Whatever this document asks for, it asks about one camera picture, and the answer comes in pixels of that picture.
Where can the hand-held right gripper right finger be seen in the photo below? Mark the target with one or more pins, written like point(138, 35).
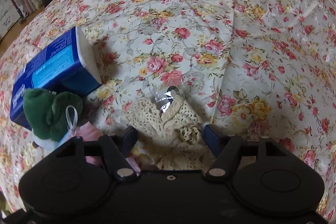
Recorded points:
point(211, 138)

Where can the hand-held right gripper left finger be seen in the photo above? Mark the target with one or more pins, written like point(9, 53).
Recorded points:
point(130, 138)

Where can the cream crochet cloth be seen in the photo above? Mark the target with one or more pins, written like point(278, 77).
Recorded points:
point(155, 119)

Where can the pink cloth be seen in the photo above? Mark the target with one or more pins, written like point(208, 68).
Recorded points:
point(92, 132)

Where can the clear plastic wrapper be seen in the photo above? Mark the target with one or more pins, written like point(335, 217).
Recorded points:
point(165, 98)

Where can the blue face mask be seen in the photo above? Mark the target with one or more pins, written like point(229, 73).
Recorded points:
point(65, 138)

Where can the plush toy with green hat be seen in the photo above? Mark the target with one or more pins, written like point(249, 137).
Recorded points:
point(50, 111)

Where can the blue tissue pack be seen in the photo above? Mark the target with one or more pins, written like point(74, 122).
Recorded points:
point(52, 66)

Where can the floral blanket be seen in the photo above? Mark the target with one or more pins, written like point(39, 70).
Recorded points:
point(210, 29)

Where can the white board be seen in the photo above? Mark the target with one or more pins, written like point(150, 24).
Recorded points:
point(8, 14)

